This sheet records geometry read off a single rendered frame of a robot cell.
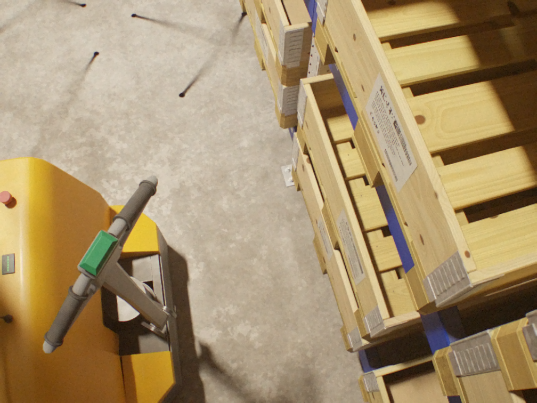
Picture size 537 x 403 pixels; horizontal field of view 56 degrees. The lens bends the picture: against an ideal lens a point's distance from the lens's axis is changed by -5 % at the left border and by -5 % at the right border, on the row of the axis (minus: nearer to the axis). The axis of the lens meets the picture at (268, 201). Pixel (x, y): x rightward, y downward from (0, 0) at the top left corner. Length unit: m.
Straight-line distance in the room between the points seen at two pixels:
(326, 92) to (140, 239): 0.94
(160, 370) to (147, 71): 1.61
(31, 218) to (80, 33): 1.71
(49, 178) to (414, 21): 1.21
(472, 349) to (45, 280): 1.20
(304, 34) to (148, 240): 1.00
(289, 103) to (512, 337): 1.56
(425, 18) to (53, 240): 1.26
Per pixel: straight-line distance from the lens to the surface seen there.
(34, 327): 1.64
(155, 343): 2.13
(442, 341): 1.30
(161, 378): 2.07
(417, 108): 1.28
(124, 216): 1.10
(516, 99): 1.39
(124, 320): 2.01
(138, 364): 2.06
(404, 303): 1.69
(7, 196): 1.74
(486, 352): 0.97
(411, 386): 1.96
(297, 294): 2.42
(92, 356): 1.82
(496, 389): 0.99
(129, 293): 1.51
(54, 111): 2.98
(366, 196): 1.77
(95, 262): 1.03
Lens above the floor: 2.37
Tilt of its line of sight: 69 degrees down
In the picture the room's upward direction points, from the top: 2 degrees clockwise
